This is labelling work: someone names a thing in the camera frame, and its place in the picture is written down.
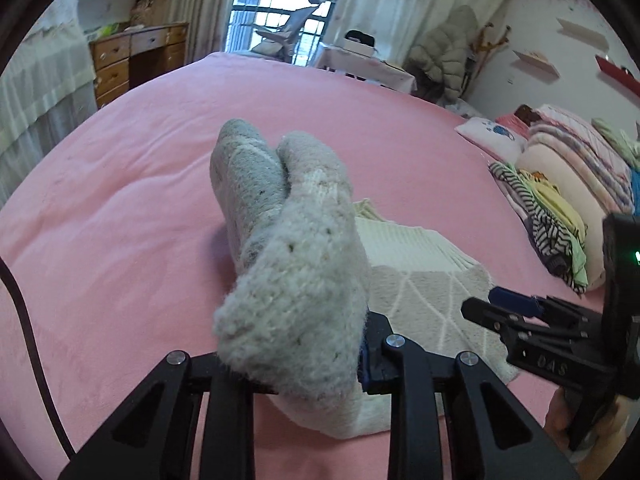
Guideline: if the olive puffer jacket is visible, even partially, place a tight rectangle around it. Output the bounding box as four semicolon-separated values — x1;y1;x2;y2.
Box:
404;6;478;103

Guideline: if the pink bed blanket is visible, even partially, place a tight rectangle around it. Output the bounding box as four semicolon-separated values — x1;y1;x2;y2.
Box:
1;54;574;448

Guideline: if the wooden coat rack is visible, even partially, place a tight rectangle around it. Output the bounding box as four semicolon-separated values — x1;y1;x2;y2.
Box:
461;22;512;96

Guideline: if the grey beige argyle knit sweater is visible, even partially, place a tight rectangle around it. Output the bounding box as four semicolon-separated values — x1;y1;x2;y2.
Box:
209;119;518;440

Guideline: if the white lace covered furniture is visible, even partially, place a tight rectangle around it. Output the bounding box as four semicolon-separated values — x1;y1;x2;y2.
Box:
1;0;96;203

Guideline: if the red wall shelf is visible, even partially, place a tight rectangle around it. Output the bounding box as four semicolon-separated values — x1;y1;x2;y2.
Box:
596;55;640;96

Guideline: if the wooden drawer desk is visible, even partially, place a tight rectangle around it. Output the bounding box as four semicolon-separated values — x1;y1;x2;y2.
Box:
89;22;189;110

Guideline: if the stack of folded pink blankets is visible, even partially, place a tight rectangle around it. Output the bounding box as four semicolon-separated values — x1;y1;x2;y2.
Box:
507;104;636;290

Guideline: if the black cable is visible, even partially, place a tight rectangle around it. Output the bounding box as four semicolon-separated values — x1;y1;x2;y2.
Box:
0;257;77;461

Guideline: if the white bedside table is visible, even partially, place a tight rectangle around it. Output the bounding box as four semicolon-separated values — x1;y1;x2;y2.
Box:
308;44;416;94

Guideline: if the person's right hand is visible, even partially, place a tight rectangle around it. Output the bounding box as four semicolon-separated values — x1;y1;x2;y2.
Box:
544;388;632;451

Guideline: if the grey office chair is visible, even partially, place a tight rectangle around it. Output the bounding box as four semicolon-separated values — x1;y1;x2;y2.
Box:
250;0;326;64

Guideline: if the white pillow with whale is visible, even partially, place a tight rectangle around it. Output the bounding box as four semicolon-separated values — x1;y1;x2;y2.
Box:
454;117;526;164

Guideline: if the pile of striped clothes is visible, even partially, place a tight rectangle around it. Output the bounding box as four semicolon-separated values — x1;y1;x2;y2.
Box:
488;162;589;294

